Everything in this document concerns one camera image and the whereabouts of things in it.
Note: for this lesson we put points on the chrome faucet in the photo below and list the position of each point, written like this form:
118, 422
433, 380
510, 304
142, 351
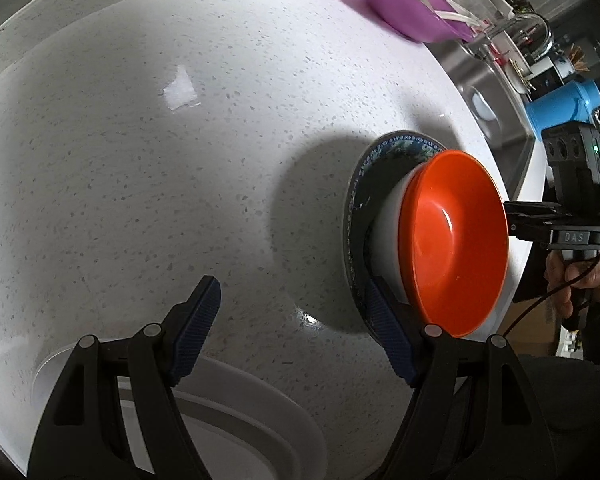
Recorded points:
530, 33

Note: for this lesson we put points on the green patterned ceramic bowl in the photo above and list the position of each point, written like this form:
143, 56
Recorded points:
383, 164

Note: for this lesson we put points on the white plate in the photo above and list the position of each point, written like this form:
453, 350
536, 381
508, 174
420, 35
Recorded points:
241, 427

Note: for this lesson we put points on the blue plastic jug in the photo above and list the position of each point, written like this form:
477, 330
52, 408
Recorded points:
573, 102

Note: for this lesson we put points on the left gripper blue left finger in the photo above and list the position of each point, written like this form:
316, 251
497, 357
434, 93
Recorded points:
191, 324

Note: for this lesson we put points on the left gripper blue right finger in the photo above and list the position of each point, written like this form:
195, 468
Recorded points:
400, 331

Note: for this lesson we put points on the right hand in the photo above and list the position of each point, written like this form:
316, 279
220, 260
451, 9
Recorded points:
566, 278

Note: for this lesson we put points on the orange plastic bowl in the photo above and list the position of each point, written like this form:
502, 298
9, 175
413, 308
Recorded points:
453, 242

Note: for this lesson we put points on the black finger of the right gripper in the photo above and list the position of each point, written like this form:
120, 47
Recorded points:
537, 222

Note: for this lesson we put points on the stainless steel sink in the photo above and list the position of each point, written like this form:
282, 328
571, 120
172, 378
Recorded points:
496, 107

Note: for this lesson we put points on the small white bowl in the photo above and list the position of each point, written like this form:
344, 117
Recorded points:
384, 258

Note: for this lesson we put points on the purple plastic bowl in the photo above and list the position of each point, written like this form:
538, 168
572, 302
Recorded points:
419, 21

